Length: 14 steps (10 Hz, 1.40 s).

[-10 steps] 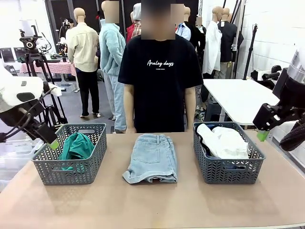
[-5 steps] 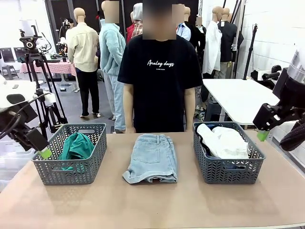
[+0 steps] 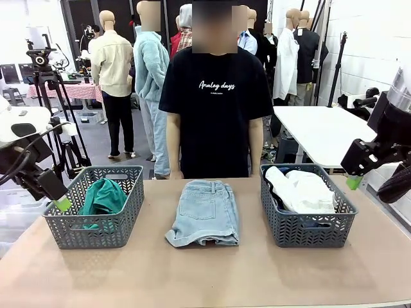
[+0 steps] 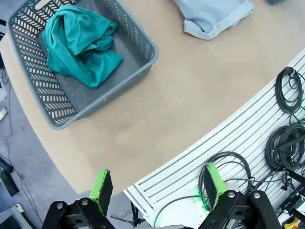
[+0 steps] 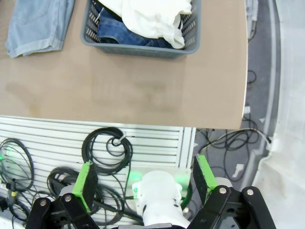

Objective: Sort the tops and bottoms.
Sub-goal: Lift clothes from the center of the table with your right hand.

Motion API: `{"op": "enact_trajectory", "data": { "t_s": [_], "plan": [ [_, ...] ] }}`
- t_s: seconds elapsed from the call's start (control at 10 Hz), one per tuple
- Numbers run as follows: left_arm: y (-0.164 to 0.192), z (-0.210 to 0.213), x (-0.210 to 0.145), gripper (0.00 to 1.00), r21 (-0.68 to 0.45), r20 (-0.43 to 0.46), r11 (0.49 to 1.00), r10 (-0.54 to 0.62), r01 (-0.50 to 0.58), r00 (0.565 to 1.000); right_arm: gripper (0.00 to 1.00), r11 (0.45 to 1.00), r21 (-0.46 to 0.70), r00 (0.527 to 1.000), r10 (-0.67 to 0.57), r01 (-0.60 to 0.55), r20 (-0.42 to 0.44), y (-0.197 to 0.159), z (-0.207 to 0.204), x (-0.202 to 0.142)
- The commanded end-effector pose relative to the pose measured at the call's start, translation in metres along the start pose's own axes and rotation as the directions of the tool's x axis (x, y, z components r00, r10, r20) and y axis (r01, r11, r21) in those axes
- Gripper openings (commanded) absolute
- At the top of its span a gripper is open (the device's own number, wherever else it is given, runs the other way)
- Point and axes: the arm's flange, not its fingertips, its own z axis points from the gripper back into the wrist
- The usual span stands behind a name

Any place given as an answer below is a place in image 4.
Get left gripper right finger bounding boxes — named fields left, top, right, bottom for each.
left=199, top=163, right=282, bottom=229

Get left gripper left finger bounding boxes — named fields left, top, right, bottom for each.
left=42, top=168, right=115, bottom=229

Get teal green shirt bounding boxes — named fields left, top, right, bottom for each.
left=42, top=4, right=124, bottom=89

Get black stand legs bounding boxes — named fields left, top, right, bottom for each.
left=111, top=201, right=150, bottom=227

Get yellow and black plug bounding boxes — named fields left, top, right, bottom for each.
left=282, top=214, right=301, bottom=229

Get dark rectangular case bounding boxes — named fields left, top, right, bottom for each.
left=0, top=156, right=20, bottom=198

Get light blue denim jeans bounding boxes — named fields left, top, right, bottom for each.
left=173, top=0, right=255, bottom=41

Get large black cable loop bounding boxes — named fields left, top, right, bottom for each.
left=198, top=151, right=253, bottom=212

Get thick black cable bundle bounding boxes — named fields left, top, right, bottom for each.
left=264, top=122, right=305, bottom=172

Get black cable coil on hook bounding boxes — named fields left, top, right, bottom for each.
left=275, top=66, right=305, bottom=115

